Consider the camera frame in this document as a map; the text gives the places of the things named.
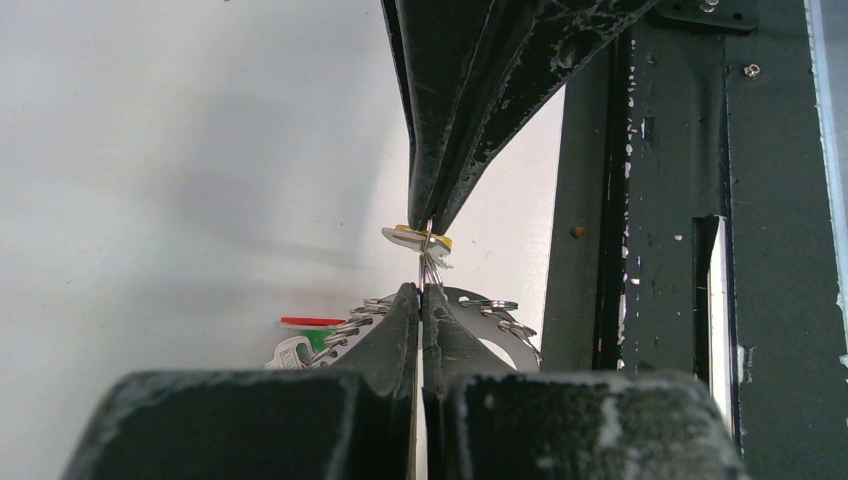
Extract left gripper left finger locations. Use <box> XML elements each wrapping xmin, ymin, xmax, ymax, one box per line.
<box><xmin>63</xmin><ymin>283</ymin><xmax>419</xmax><ymax>479</ymax></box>

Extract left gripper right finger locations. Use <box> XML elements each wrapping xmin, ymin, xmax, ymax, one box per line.
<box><xmin>421</xmin><ymin>284</ymin><xmax>748</xmax><ymax>479</ymax></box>

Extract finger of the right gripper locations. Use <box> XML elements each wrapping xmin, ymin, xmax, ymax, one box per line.
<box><xmin>382</xmin><ymin>1</ymin><xmax>503</xmax><ymax>231</ymax></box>
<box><xmin>433</xmin><ymin>1</ymin><xmax>655</xmax><ymax>232</ymax></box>

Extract metal key organizer ring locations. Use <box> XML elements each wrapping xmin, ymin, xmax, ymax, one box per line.
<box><xmin>263</xmin><ymin>283</ymin><xmax>545</xmax><ymax>374</ymax></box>

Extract red and yellow tagged keys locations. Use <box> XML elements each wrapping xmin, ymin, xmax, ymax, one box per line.
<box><xmin>381</xmin><ymin>224</ymin><xmax>453</xmax><ymax>269</ymax></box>

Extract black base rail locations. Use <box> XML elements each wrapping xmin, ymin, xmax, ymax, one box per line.
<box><xmin>542</xmin><ymin>1</ymin><xmax>847</xmax><ymax>479</ymax></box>

